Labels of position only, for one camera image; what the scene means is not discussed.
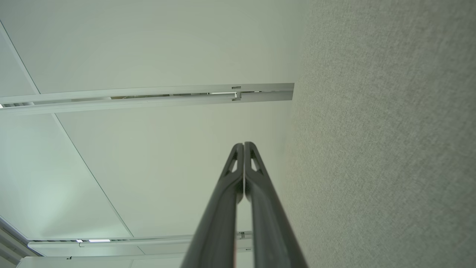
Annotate white ceiling light rail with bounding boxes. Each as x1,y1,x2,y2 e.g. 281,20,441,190
0,83,295,115
28,231,253,258

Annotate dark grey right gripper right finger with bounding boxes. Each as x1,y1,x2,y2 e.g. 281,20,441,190
244,141,308,268

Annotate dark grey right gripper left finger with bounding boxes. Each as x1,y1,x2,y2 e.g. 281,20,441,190
181,143,244,268

